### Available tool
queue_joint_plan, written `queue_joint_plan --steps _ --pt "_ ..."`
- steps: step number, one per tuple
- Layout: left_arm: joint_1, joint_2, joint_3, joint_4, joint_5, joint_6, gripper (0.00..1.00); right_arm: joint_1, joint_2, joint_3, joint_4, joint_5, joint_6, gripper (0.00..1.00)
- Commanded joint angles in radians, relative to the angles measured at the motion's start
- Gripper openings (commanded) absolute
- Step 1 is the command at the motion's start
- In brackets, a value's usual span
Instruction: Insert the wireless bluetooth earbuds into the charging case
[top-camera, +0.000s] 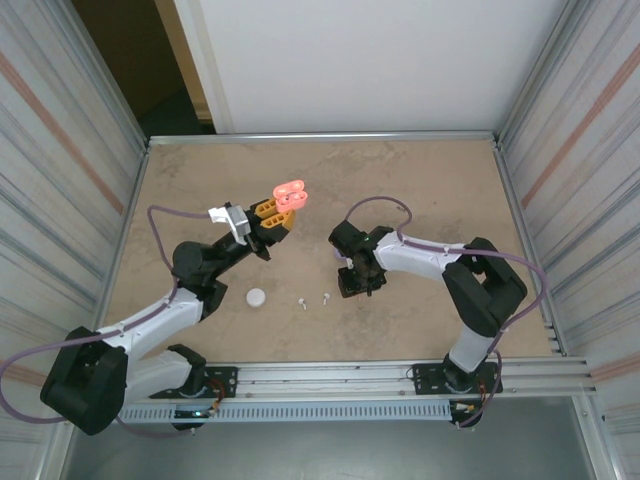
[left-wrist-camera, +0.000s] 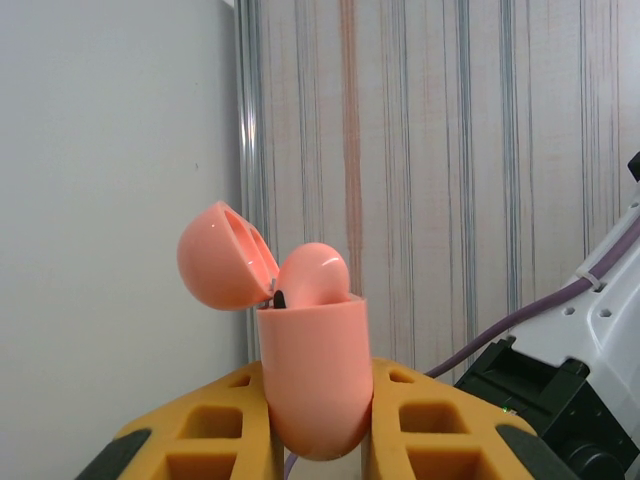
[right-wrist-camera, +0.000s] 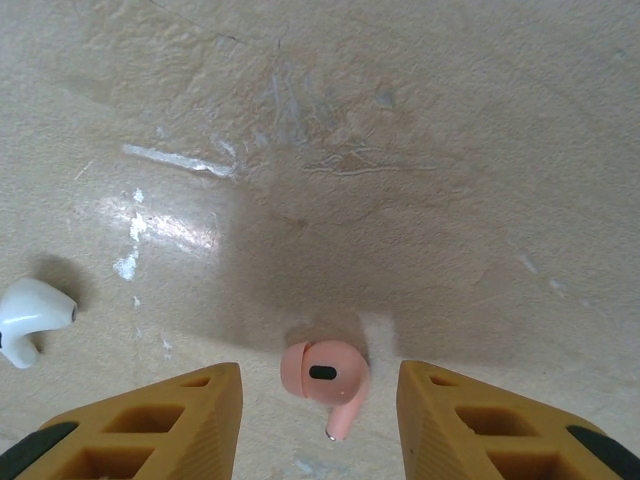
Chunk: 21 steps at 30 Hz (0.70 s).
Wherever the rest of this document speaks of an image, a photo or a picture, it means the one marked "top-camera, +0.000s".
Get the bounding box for aluminium table end bar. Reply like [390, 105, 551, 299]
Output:
[146, 130, 503, 148]

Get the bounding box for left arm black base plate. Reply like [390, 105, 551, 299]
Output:
[148, 366, 239, 401]

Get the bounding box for pink earbud charging case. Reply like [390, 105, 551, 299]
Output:
[273, 179, 308, 212]

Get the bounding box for grey slotted cable duct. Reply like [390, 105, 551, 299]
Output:
[117, 401, 454, 425]

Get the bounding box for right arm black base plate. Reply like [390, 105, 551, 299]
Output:
[412, 362, 504, 397]

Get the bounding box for aluminium mounting rail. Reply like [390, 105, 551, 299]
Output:
[52, 355, 599, 404]

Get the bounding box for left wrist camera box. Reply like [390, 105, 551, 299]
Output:
[207, 201, 251, 247]

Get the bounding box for aluminium table side bar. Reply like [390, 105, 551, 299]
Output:
[492, 142, 569, 357]
[88, 142, 153, 359]

